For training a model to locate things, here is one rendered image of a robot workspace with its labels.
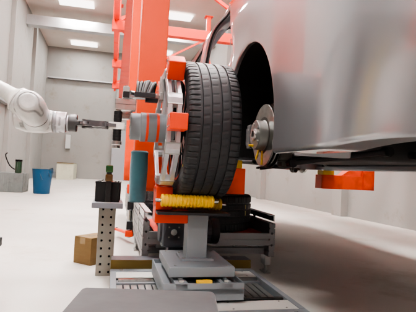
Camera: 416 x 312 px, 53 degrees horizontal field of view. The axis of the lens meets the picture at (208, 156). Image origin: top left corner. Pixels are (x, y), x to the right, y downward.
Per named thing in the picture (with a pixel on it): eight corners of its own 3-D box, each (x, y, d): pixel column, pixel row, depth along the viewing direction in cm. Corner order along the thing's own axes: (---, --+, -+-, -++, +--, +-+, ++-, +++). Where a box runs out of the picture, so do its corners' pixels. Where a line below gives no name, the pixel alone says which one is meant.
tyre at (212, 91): (254, 109, 166) (224, 44, 218) (195, 104, 161) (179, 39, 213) (221, 226, 204) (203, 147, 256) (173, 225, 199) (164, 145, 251)
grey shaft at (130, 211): (132, 238, 360) (135, 179, 362) (125, 238, 359) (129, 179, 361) (131, 236, 369) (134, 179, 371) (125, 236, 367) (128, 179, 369)
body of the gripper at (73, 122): (68, 132, 182) (90, 134, 184) (65, 130, 174) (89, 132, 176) (69, 115, 183) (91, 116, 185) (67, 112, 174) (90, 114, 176)
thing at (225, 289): (243, 302, 185) (244, 280, 185) (162, 304, 177) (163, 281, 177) (216, 274, 234) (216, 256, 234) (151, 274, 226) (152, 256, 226)
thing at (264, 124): (273, 175, 206) (285, 111, 197) (258, 174, 204) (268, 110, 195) (254, 155, 236) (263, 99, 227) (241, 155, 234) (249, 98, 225)
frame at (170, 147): (179, 187, 178) (185, 60, 180) (163, 186, 177) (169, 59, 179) (163, 182, 231) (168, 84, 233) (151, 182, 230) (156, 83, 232)
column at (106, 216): (112, 275, 251) (116, 205, 253) (95, 275, 249) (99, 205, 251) (112, 272, 261) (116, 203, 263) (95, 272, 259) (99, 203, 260)
